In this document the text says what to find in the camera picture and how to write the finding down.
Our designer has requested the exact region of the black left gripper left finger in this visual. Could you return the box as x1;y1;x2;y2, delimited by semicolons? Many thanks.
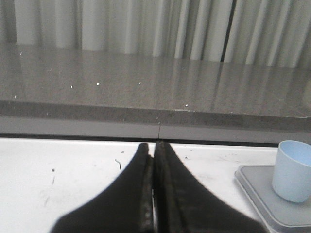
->
51;143;154;233

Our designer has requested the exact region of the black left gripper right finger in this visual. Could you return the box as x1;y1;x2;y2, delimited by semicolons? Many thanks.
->
154;141;266;233

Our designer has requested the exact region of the light blue plastic cup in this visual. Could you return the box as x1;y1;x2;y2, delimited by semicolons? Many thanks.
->
272;140;311;203

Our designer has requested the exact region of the silver digital kitchen scale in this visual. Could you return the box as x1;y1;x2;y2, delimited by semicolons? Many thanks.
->
235;165;311;233

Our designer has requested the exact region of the grey stone countertop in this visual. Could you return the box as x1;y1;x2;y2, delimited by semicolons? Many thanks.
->
0;43;311;132

